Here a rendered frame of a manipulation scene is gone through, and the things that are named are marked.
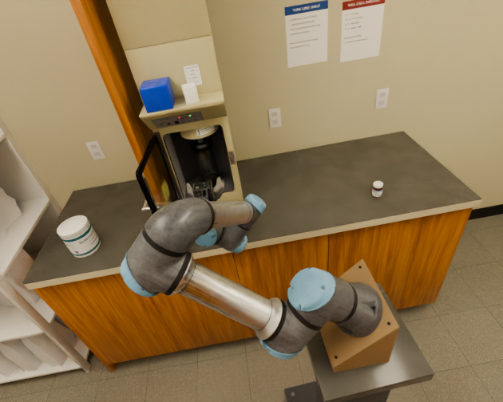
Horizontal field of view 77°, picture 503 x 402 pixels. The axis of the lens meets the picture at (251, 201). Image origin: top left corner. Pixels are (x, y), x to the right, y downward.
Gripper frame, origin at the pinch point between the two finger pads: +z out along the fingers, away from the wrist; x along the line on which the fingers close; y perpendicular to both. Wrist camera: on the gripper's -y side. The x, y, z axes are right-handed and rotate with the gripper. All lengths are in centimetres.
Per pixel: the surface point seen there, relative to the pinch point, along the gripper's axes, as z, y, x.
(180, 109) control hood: 5.4, 31.1, 2.6
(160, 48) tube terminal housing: 17, 50, 5
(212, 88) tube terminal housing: 16.9, 33.0, -10.4
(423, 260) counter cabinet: -10, -65, -101
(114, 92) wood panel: 7.8, 40.6, 23.8
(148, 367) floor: -11, -119, 64
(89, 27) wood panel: 8, 61, 23
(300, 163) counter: 41, -26, -50
